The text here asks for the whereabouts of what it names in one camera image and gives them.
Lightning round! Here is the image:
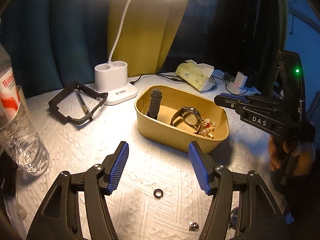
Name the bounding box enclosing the gold strap wristwatch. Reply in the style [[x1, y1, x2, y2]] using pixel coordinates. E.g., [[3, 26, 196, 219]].
[[170, 107, 202, 134]]

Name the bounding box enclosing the keychain with round pendant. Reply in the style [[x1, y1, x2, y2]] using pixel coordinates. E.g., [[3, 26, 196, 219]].
[[229, 207, 241, 230]]

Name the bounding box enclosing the black strap wristwatch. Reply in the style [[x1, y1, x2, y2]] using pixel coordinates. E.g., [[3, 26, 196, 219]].
[[146, 88, 162, 120]]

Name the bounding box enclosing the right hand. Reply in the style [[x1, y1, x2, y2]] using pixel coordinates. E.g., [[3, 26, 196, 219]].
[[268, 135, 316, 176]]

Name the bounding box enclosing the white charger adapter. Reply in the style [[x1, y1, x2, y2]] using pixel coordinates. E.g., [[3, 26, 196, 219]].
[[227, 72, 247, 94]]

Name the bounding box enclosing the tissue pack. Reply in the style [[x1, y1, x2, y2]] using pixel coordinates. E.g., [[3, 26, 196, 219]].
[[175, 60, 216, 92]]

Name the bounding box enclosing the tan paper tray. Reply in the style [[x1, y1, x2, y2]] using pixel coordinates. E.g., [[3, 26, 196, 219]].
[[135, 85, 229, 153]]

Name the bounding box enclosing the small silver earring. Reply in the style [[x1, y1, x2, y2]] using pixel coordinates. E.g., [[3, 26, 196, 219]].
[[189, 222, 199, 231]]

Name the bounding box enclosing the dark pen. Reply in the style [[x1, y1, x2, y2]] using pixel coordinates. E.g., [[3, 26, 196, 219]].
[[76, 92, 93, 121]]

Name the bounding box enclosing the white desk lamp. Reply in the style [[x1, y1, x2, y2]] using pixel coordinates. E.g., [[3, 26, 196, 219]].
[[86, 0, 194, 106]]

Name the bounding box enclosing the clear plastic water bottle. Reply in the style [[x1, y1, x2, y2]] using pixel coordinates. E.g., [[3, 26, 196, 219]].
[[1, 47, 49, 176]]

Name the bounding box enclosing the yellow chair back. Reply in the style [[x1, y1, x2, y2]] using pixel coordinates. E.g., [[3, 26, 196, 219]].
[[112, 0, 189, 77]]

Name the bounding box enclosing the black power cable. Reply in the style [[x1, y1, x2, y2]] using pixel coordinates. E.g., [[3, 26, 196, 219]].
[[130, 73, 251, 96]]

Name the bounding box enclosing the black rectangular frame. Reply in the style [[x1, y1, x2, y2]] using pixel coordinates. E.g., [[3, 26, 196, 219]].
[[48, 81, 108, 126]]

